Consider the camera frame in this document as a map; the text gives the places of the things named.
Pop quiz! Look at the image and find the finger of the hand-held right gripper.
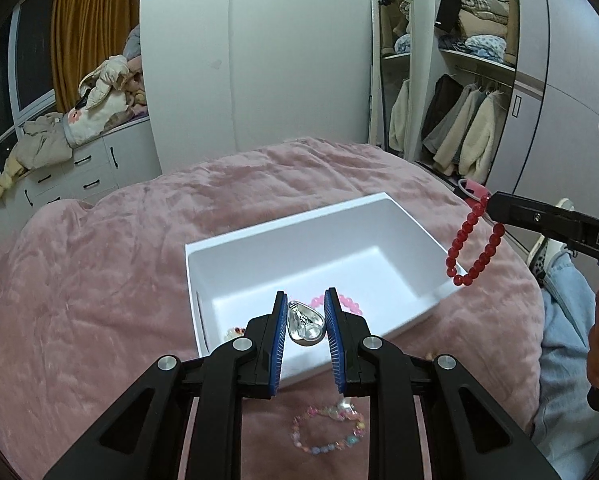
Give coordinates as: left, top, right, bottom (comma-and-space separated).
487, 191, 599, 261

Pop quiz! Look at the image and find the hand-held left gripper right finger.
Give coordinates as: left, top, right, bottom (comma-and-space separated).
324, 287, 563, 480

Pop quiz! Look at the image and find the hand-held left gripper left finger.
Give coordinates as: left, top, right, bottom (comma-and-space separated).
42, 290, 288, 480

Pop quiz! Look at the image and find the multicolour bead bracelet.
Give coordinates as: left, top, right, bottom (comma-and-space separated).
290, 400, 367, 453

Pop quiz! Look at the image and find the red bead bracelet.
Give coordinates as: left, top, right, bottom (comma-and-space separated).
445, 199, 506, 287

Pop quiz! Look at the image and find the white plastic storage box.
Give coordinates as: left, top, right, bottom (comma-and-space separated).
184, 191, 469, 390

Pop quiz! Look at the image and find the white patterned sneaker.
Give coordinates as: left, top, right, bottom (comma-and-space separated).
527, 199, 575, 281

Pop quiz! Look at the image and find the pink slipper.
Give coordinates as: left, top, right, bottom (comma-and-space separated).
457, 177, 490, 202

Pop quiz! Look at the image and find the white wardrobe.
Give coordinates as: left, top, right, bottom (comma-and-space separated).
414, 0, 599, 201

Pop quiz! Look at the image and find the cream fleece hanging coat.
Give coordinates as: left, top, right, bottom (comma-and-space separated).
432, 91, 503, 186

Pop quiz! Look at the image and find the person's leg in jeans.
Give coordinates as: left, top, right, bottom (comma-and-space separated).
532, 250, 599, 471

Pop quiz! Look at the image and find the grey hanging coat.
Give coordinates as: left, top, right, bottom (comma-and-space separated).
424, 85, 480, 151

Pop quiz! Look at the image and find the dark hanging coat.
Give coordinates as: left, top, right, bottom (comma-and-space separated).
422, 74, 463, 153

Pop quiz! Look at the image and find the blue floral folded blanket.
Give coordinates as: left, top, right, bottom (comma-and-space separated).
438, 34, 509, 63

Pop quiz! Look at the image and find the pink fluffy blanket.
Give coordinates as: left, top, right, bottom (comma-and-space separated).
0, 136, 547, 480

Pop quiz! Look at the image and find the stack of folded clothes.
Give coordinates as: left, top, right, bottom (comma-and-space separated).
447, 0, 517, 41

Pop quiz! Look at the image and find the black garment on shelf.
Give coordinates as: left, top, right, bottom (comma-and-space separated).
437, 0, 473, 33

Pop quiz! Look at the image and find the tall standing mirror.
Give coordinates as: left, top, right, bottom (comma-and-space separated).
368, 0, 414, 156

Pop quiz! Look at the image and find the white dresser with drawers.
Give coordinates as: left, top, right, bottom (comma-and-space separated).
0, 115, 163, 256

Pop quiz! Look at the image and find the white floral cloth bag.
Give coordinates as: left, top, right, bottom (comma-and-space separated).
62, 91, 133, 149

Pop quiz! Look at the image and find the pink plush garment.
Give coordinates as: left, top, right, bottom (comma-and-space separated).
124, 57, 150, 121

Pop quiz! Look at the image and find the cream puffer jacket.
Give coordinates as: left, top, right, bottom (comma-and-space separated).
77, 54, 135, 111

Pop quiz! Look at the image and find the grey garment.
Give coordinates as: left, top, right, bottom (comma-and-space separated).
122, 24, 143, 61

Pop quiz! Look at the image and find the mustard yellow curtain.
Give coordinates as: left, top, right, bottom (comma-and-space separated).
51, 0, 145, 116

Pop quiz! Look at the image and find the pink bead bracelet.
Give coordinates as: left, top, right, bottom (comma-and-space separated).
309, 294, 365, 317

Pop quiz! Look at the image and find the window with white frame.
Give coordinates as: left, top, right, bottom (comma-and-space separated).
0, 0, 63, 201

